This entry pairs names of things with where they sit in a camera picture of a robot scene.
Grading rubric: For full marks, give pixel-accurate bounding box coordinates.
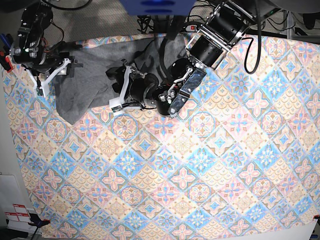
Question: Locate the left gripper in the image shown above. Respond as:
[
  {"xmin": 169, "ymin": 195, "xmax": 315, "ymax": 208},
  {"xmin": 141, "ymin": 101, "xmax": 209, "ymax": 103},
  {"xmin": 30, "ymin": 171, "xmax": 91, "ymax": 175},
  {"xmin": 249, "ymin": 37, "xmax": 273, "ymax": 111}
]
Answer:
[{"xmin": 105, "ymin": 59, "xmax": 159, "ymax": 115}]

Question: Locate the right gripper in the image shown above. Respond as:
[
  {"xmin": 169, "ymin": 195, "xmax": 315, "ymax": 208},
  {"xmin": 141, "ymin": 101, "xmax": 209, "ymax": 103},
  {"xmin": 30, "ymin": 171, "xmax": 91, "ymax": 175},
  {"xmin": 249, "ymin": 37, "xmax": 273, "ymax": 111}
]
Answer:
[{"xmin": 22, "ymin": 56, "xmax": 84, "ymax": 98}]

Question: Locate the grey T-shirt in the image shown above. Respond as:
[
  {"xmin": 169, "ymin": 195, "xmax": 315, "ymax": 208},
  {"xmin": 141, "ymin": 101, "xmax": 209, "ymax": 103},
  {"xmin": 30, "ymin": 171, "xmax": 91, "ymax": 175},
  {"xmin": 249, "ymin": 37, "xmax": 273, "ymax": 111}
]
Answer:
[{"xmin": 53, "ymin": 33, "xmax": 191, "ymax": 126}]

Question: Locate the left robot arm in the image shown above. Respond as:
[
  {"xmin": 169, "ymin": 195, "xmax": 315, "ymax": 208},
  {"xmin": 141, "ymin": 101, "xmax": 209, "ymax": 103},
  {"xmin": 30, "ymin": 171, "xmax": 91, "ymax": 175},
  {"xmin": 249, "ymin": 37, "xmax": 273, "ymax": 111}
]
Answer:
[{"xmin": 106, "ymin": 0, "xmax": 278, "ymax": 118}]

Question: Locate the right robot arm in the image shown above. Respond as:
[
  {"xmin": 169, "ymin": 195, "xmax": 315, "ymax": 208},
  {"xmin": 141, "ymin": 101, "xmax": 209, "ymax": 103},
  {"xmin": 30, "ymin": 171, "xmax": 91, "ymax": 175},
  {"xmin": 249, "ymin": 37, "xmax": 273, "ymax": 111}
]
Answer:
[{"xmin": 10, "ymin": 1, "xmax": 82, "ymax": 98}]

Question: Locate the red clamp left top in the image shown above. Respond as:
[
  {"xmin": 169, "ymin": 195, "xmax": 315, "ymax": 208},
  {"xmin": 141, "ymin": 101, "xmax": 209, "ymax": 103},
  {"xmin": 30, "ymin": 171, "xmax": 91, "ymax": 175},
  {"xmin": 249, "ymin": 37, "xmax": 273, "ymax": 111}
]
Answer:
[{"xmin": 0, "ymin": 56, "xmax": 13, "ymax": 73}]

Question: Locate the white power strip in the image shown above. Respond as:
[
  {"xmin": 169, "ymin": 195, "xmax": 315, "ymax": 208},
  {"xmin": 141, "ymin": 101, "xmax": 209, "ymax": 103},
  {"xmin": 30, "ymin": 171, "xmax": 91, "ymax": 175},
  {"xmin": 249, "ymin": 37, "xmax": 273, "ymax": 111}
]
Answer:
[{"xmin": 184, "ymin": 24, "xmax": 201, "ymax": 33}]

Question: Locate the patterned tile tablecloth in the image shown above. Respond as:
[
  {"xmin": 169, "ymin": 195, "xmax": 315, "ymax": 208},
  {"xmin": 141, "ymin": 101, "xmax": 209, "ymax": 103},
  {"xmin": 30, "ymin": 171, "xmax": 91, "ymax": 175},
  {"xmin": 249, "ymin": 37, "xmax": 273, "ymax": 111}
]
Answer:
[{"xmin": 0, "ymin": 37, "xmax": 320, "ymax": 240}]

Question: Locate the blue clamp bottom left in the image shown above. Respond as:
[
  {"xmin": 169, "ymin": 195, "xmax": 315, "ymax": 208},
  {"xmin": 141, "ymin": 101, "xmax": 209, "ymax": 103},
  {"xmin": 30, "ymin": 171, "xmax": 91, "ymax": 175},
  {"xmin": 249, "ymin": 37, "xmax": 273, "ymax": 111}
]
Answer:
[{"xmin": 28, "ymin": 216, "xmax": 51, "ymax": 228}]

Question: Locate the white box with red labels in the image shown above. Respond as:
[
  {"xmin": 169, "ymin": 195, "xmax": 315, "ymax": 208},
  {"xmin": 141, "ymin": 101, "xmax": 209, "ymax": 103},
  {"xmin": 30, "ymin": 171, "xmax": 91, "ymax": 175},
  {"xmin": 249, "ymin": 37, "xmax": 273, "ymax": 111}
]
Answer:
[{"xmin": 0, "ymin": 174, "xmax": 36, "ymax": 234}]

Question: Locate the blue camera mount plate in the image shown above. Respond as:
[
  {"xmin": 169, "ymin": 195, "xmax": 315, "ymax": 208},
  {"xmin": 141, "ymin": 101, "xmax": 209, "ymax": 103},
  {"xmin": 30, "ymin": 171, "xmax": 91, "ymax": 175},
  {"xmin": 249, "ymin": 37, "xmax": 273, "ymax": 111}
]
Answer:
[{"xmin": 120, "ymin": 0, "xmax": 196, "ymax": 16}]

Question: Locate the black centre post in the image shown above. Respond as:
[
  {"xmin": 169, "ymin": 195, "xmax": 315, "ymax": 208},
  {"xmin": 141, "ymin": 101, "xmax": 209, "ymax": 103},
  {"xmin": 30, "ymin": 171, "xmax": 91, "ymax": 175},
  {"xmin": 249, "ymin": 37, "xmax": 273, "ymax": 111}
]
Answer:
[{"xmin": 165, "ymin": 15, "xmax": 186, "ymax": 41}]

